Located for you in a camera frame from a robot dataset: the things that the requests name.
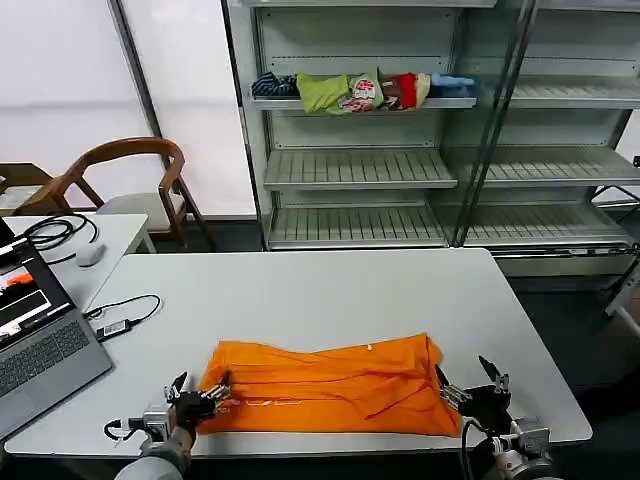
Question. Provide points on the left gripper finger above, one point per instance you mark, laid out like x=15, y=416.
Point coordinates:
x=219, y=389
x=177, y=384

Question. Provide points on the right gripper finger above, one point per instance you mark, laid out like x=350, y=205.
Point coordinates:
x=490, y=371
x=445, y=382

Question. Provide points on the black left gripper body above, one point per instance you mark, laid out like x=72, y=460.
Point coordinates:
x=192, y=407

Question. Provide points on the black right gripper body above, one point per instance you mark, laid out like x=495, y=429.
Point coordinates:
x=487, y=407

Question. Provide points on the orange t-shirt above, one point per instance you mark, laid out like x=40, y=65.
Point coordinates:
x=325, y=390

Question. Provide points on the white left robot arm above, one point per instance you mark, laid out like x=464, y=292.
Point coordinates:
x=160, y=462

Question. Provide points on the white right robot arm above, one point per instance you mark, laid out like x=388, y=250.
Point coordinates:
x=525, y=457

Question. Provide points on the grey laptop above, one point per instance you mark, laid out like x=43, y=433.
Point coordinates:
x=42, y=350

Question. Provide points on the grey metal stand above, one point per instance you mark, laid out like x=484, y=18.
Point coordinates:
x=625, y=300

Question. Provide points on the white computer mouse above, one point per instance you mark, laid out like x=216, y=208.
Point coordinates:
x=91, y=255

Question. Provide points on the empty grey metal shelf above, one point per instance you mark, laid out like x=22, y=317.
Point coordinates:
x=560, y=167

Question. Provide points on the brown wooden armchair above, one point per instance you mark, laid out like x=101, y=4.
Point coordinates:
x=172, y=165

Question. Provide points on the grey shelf with clothes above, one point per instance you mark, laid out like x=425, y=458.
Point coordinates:
x=357, y=167

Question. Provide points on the brown wooden chair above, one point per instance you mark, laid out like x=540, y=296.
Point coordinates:
x=27, y=174

